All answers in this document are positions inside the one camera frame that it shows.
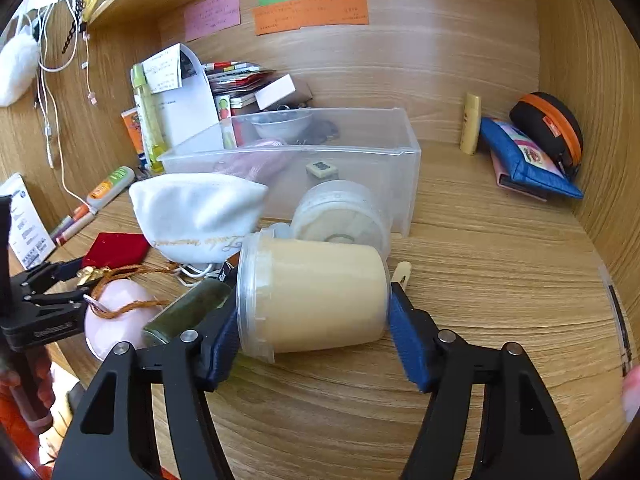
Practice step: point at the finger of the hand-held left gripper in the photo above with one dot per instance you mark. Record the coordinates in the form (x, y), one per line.
(50, 272)
(55, 299)

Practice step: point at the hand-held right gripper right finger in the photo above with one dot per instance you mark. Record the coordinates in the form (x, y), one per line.
(407, 345)

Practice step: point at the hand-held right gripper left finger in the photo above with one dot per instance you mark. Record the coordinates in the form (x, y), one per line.
(226, 345)

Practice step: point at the dark green jar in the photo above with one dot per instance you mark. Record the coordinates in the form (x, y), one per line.
(185, 310)

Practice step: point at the red velvet pouch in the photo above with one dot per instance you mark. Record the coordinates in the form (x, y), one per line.
(115, 250)

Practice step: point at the pink round case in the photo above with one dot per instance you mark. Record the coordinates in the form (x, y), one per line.
(120, 327)

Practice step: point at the clear jar with cream contents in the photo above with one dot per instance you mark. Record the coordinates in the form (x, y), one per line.
(320, 300)

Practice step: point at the frosted white round jar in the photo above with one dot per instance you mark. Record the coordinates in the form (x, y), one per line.
(340, 215)

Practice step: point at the clear plastic storage box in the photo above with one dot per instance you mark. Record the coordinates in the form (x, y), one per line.
(360, 170)

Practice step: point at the wooden desktop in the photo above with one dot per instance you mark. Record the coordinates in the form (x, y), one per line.
(500, 285)

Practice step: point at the pink white tube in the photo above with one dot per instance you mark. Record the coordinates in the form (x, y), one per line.
(72, 230)

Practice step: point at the white printed card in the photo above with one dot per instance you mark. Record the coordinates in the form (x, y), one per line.
(25, 220)

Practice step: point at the orange marker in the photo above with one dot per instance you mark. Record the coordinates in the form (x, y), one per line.
(80, 214)

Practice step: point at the small beige tube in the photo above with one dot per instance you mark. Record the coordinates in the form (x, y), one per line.
(401, 275)

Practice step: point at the green orange sunscreen tube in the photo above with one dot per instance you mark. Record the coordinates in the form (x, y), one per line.
(110, 185)

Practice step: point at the yellow spray bottle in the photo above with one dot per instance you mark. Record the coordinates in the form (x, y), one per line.
(149, 125)

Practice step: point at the pink fabric pouch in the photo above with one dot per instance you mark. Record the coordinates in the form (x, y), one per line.
(250, 162)

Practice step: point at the pink notebook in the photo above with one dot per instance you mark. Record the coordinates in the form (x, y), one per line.
(510, 182)

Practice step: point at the small square tile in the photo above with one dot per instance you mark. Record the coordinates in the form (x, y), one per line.
(319, 170)

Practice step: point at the white fluffy toy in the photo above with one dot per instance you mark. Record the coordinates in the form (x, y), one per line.
(15, 70)

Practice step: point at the white paper sheets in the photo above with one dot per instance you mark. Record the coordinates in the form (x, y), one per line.
(185, 105)

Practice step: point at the box with coloured dots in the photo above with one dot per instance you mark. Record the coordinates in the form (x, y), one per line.
(225, 120)

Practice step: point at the clear plastic bowl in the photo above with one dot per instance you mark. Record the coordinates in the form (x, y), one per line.
(280, 122)

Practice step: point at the cream small bottle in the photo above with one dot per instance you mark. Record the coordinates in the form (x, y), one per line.
(470, 122)

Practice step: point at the black beaded hair band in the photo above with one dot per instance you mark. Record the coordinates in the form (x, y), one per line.
(75, 20)

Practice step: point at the white card box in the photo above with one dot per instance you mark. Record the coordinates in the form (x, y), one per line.
(275, 91)

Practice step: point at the black orange round case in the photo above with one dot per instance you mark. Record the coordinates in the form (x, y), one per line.
(545, 120)

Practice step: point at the stack of colourful packets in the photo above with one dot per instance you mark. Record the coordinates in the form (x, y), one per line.
(235, 77)

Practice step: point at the pink paper note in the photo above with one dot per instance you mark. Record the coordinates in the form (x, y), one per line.
(212, 14)

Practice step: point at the orange paper note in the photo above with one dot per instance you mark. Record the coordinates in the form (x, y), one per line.
(310, 15)

